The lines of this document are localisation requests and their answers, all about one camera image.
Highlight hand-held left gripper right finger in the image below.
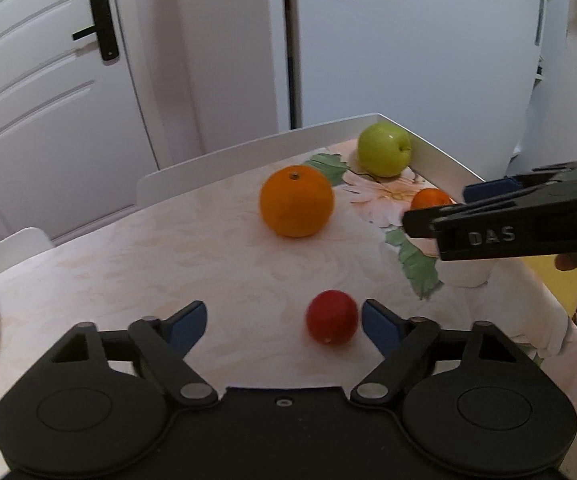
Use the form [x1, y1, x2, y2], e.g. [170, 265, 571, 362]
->
[351, 298, 524, 407]

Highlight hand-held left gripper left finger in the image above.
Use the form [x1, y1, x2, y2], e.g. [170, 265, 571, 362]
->
[51, 300, 219, 409]

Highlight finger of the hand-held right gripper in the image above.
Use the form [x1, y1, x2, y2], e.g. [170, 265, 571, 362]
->
[403, 179, 577, 237]
[463, 156, 577, 204]

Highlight small mandarin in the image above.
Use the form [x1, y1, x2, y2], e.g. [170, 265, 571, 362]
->
[411, 187, 455, 211]

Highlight red cherry tomato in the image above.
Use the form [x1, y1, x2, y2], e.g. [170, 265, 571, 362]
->
[305, 289, 359, 345]

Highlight floral tablecloth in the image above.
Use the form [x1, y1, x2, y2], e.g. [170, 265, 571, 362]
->
[0, 140, 577, 396]

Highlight green apple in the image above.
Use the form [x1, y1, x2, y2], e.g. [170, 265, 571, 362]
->
[357, 122, 413, 178]

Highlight medium orange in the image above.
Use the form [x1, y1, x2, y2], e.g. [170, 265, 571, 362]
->
[260, 165, 335, 239]

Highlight white refrigerator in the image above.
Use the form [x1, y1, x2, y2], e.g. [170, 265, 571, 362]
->
[288, 0, 569, 181]

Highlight white panelled door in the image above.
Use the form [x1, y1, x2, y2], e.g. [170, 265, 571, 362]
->
[0, 0, 165, 243]

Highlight black door lock handle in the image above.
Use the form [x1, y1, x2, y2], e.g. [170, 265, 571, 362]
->
[72, 0, 120, 63]

